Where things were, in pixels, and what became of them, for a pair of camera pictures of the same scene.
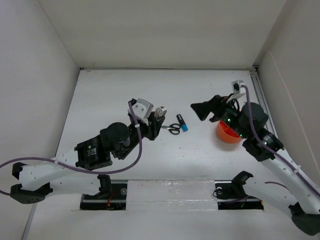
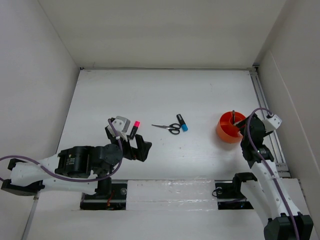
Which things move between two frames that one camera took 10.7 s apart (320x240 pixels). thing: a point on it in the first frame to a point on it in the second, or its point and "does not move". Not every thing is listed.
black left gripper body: (148, 131) to (132, 153)
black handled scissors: (174, 128) does not move
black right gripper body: (220, 103) to (240, 124)
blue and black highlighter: (184, 126) does not move
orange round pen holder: (226, 134) does not move
